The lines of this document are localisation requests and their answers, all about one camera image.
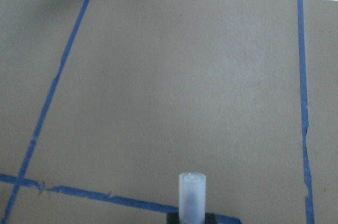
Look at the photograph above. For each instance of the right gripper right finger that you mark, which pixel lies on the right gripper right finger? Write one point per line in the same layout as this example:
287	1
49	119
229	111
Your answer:
210	218

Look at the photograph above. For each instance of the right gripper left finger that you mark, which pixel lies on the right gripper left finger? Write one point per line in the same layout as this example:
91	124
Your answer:
172	218

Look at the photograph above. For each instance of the purple highlighter pen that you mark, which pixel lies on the purple highlighter pen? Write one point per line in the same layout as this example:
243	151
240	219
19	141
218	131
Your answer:
192	197

